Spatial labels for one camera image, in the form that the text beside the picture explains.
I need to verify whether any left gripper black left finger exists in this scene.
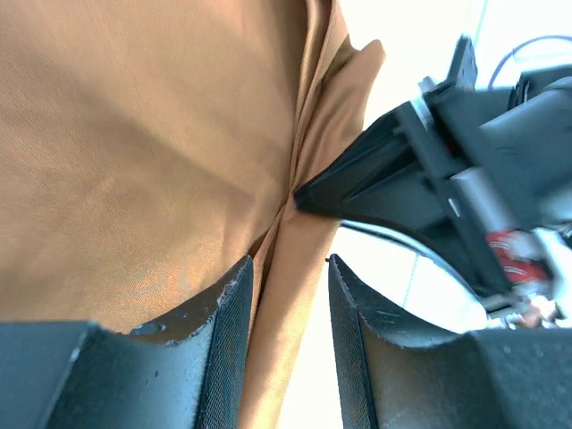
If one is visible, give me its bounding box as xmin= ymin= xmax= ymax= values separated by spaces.
xmin=1 ymin=257 xmax=253 ymax=428

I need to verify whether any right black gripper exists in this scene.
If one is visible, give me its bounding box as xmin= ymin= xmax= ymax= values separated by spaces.
xmin=294 ymin=37 xmax=571 ymax=322

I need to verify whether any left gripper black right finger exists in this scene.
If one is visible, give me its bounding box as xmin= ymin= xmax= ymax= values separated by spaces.
xmin=328 ymin=255 xmax=571 ymax=429

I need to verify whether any orange-brown cloth napkin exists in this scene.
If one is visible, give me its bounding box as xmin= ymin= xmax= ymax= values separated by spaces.
xmin=1 ymin=1 xmax=385 ymax=428

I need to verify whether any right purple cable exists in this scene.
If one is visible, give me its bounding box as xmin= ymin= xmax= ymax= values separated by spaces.
xmin=486 ymin=35 xmax=572 ymax=90

